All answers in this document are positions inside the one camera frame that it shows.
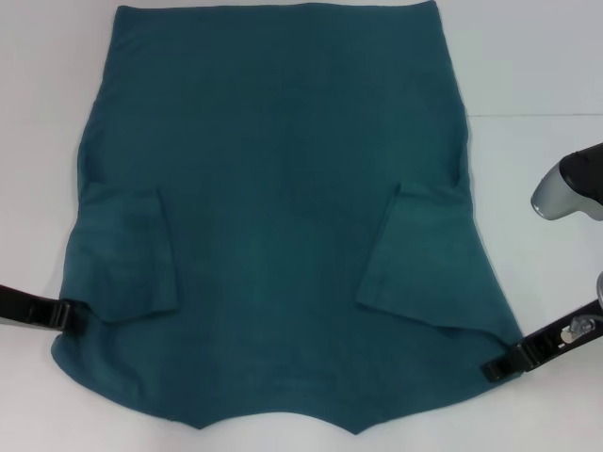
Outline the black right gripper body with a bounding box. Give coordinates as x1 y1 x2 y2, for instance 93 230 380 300
514 299 603 374

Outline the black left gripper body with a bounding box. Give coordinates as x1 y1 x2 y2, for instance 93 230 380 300
0 269 66 330

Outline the teal blue t-shirt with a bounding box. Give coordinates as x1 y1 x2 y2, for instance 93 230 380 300
49 2 527 430

